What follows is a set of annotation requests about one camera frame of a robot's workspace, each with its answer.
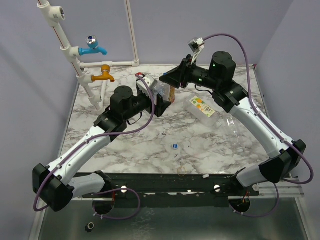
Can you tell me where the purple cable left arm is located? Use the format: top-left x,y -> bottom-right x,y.
33,73 -> 156,212

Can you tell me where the yellow rubber band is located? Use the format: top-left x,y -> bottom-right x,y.
177,166 -> 187,176

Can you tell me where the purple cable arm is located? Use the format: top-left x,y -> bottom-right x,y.
33,73 -> 156,212
203,33 -> 315,185

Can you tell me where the white PVC pipe frame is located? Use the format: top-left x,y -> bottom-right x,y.
36,0 -> 140,112

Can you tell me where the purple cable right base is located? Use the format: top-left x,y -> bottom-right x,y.
232,183 -> 280,218

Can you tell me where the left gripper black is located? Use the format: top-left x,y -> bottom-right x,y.
123,89 -> 171,122

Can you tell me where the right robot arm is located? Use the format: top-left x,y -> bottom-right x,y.
159,51 -> 306,196

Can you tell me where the orange label clear bottle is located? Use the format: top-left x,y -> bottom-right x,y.
183,95 -> 223,129

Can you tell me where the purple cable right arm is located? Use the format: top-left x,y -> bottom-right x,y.
203,33 -> 315,185

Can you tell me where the small black white knob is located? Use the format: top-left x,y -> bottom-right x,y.
85,222 -> 95,233

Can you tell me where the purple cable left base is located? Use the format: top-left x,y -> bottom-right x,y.
92,185 -> 142,221

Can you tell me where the orange faucet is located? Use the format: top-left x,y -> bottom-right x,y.
91,64 -> 115,83

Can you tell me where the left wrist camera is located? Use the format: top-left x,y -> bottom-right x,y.
136,73 -> 158,97

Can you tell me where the blue faucet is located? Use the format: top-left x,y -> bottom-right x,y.
78,35 -> 108,56

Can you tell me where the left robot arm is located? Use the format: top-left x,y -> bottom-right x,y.
32,86 -> 171,212

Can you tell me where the purple cable base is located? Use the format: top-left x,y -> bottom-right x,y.
92,185 -> 142,221
232,183 -> 280,218

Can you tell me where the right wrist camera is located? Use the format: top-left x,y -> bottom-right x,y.
188,37 -> 205,64

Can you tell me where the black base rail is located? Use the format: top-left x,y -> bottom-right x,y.
83,173 -> 253,208

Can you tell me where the blue white bottle cap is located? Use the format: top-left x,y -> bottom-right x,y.
172,143 -> 179,150

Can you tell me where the clear plastic bottle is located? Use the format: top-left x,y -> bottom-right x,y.
225,116 -> 244,153
153,81 -> 170,101

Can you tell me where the golden energy drink bottle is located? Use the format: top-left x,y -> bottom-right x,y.
168,86 -> 175,104

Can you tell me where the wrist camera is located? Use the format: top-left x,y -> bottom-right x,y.
188,37 -> 205,64
136,73 -> 158,97

